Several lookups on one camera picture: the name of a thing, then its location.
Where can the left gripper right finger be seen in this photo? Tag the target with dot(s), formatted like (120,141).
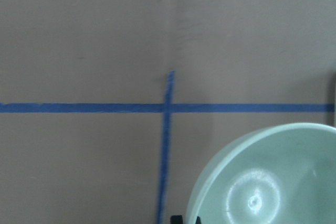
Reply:
(198,220)

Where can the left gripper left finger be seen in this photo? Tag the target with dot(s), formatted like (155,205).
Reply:
(176,219)

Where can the green bowl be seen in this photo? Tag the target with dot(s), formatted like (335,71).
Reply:
(280,174)

